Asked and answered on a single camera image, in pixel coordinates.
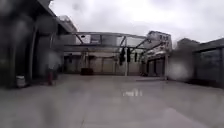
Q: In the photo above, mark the white multi-storey building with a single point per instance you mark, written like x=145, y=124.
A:
x=160, y=38

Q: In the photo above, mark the dark glass-fronted building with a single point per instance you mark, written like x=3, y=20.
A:
x=208, y=61

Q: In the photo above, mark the metal frame canopy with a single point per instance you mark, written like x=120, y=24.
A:
x=110, y=41

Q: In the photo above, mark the dark box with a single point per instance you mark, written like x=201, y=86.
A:
x=86, y=71

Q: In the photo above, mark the white bucket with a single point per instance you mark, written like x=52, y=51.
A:
x=20, y=81

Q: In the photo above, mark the dark building with columns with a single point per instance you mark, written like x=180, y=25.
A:
x=23, y=43

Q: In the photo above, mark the pale low building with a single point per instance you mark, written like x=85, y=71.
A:
x=100, y=63

